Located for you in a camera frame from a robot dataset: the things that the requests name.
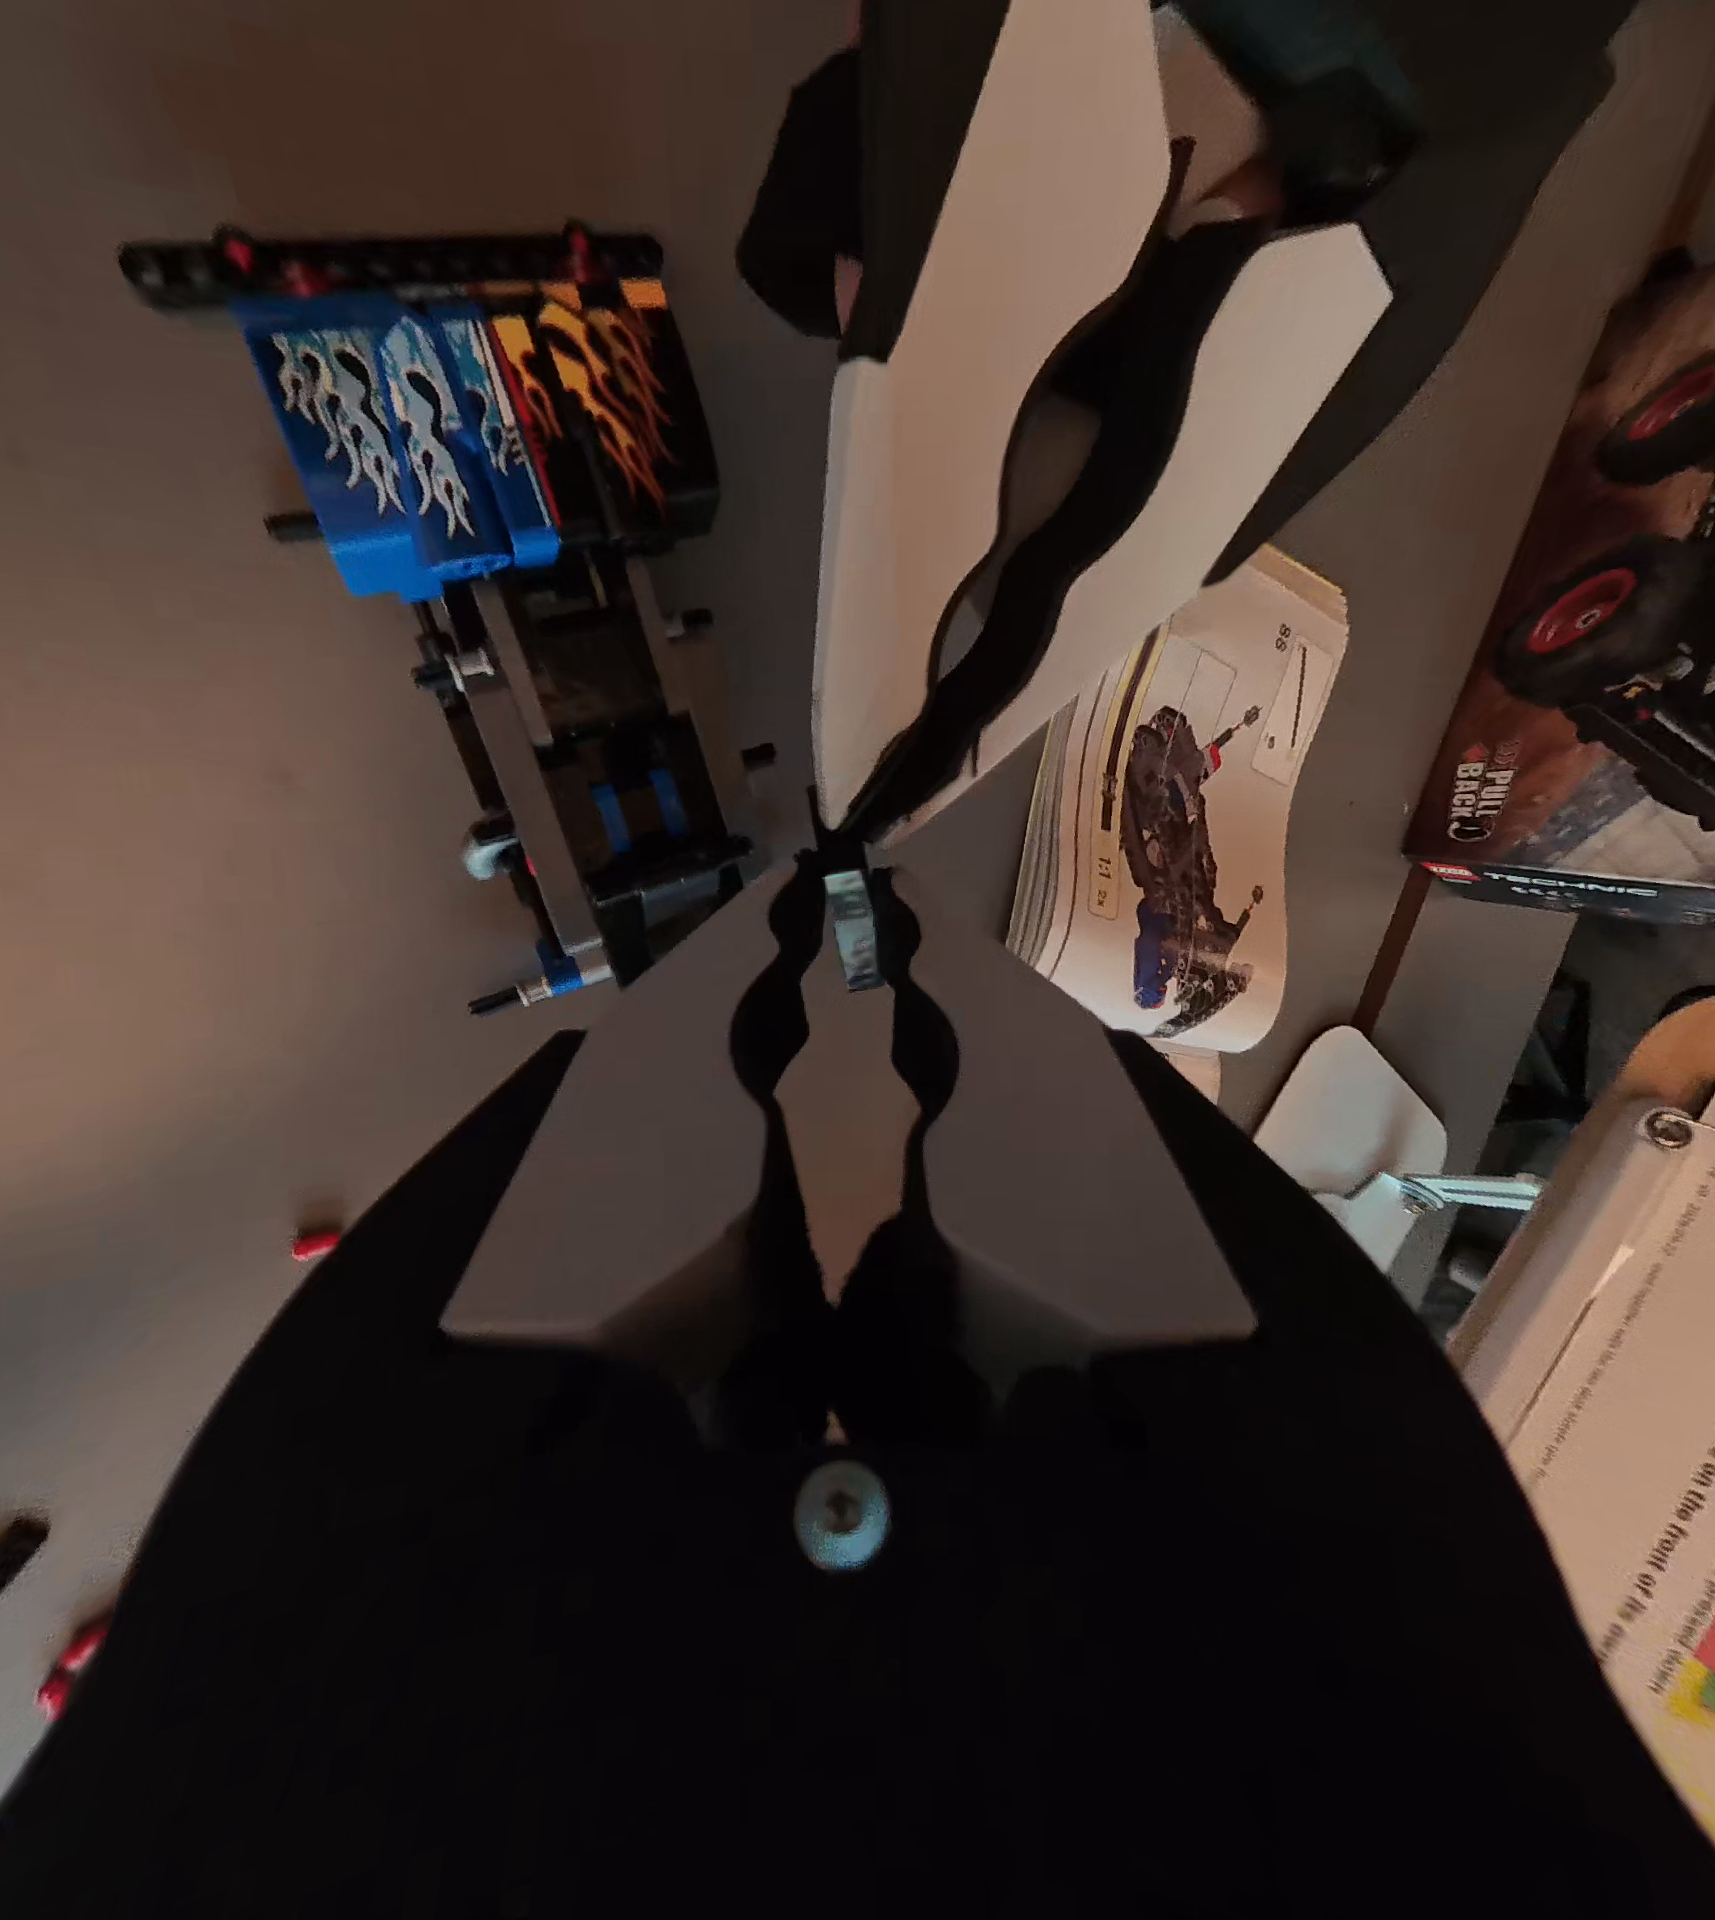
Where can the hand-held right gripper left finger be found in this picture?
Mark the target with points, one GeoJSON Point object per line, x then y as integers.
{"type": "Point", "coordinates": [618, 1184]}

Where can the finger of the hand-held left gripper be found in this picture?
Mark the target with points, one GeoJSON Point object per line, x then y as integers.
{"type": "Point", "coordinates": [1247, 391]}
{"type": "Point", "coordinates": [931, 450]}

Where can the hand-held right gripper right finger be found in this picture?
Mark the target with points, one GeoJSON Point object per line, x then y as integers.
{"type": "Point", "coordinates": [1081, 1184]}

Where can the red lego pins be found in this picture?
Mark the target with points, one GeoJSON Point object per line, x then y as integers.
{"type": "Point", "coordinates": [314, 1242]}

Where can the grey lego pin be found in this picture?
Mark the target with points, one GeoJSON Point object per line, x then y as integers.
{"type": "Point", "coordinates": [851, 938]}

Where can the lego truck model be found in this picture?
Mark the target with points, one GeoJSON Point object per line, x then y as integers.
{"type": "Point", "coordinates": [392, 435]}

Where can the lego set box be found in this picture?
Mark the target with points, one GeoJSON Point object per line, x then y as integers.
{"type": "Point", "coordinates": [1667, 600]}

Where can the white wooden book stand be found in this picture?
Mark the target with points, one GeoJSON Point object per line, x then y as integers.
{"type": "Point", "coordinates": [1345, 1111]}

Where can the open instruction booklet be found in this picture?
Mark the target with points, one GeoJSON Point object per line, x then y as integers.
{"type": "Point", "coordinates": [1217, 900]}

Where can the printed instruction sheet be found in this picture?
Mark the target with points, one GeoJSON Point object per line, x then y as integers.
{"type": "Point", "coordinates": [1667, 1350]}

